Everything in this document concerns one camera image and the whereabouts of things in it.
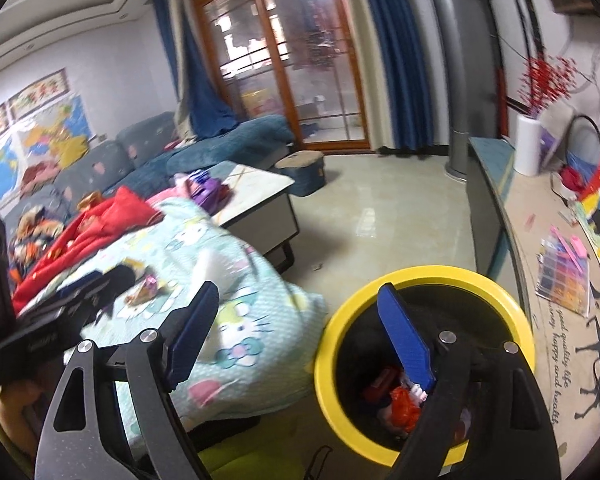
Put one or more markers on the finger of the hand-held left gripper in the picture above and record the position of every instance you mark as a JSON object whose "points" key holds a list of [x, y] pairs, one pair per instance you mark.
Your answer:
{"points": [[77, 284], [112, 285]]}

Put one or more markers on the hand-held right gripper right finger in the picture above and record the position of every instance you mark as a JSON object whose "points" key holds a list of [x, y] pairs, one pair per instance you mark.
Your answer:
{"points": [[405, 335]]}

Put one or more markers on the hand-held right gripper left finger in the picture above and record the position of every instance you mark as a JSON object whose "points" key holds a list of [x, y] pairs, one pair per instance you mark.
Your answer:
{"points": [[195, 332]]}

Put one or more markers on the red snack packet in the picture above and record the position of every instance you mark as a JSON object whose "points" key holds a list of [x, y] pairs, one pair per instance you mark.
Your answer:
{"points": [[380, 385]]}

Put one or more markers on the yellow trash bin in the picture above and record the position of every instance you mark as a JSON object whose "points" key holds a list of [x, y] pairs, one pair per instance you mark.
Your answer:
{"points": [[340, 320]]}

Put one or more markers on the orange-red plastic bag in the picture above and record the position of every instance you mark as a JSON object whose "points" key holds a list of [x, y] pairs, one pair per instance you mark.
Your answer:
{"points": [[402, 407]]}

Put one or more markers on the person's left forearm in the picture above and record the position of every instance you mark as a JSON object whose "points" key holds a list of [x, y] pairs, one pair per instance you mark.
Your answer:
{"points": [[12, 410]]}

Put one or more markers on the red quilt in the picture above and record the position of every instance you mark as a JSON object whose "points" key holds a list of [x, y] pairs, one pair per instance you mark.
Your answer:
{"points": [[105, 220]]}

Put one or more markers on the cartoon cat printed blanket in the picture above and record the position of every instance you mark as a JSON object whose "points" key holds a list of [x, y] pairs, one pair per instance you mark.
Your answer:
{"points": [[250, 280]]}

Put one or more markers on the pile of colourful clothes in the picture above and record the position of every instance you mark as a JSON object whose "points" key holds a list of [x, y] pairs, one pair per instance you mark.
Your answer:
{"points": [[35, 220]]}

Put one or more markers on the pink cloth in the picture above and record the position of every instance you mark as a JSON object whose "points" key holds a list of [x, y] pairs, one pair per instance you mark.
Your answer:
{"points": [[185, 185]]}

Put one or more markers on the grey heart-print sofa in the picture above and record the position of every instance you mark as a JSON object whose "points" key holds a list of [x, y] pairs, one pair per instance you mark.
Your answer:
{"points": [[105, 160]]}

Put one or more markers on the purple cloth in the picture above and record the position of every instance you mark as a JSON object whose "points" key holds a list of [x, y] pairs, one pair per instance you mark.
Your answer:
{"points": [[212, 192]]}

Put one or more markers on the yellow cloth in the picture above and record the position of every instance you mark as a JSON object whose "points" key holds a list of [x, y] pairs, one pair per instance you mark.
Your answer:
{"points": [[72, 147]]}

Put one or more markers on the world map poster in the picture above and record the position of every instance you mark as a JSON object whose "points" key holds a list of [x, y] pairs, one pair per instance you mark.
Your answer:
{"points": [[0, 170]]}

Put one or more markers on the beige printed table cover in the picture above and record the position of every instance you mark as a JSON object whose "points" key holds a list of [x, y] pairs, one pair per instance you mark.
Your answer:
{"points": [[545, 350]]}

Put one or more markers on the yellow-green cloth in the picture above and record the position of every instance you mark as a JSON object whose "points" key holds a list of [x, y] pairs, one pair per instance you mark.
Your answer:
{"points": [[260, 460]]}

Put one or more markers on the white top coffee table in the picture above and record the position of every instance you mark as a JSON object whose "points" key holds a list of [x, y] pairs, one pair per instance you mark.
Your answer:
{"points": [[260, 195]]}

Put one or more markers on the country map poster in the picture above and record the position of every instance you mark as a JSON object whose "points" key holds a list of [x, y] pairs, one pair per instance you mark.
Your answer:
{"points": [[55, 125]]}

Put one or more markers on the colourful bead sheet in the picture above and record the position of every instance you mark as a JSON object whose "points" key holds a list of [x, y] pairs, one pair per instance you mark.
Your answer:
{"points": [[562, 280]]}

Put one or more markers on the blue plush blanket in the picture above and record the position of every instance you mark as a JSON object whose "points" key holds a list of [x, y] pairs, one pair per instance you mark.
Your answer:
{"points": [[220, 150]]}

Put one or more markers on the pink plastic strip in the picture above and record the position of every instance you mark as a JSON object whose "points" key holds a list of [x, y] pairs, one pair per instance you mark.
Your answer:
{"points": [[570, 245]]}

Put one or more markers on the blue and beige curtain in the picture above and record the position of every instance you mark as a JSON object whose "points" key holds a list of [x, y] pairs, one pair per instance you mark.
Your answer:
{"points": [[200, 95]]}

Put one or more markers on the white paper roll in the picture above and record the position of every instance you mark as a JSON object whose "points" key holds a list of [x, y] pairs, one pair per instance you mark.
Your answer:
{"points": [[527, 145]]}

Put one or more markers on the yellow bag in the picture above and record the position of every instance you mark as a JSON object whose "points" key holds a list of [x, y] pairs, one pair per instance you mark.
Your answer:
{"points": [[260, 105]]}

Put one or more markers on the grey tower air conditioner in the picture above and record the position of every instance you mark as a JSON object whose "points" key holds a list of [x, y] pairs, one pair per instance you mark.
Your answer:
{"points": [[452, 85]]}

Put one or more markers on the black hoop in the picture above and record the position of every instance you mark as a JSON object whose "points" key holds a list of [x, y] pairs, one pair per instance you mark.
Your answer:
{"points": [[580, 117]]}

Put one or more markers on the red berry branches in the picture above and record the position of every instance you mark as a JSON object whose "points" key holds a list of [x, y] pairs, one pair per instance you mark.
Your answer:
{"points": [[547, 85]]}

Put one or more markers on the wooden glass sliding door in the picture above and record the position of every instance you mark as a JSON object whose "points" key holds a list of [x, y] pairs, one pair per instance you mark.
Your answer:
{"points": [[280, 35]]}

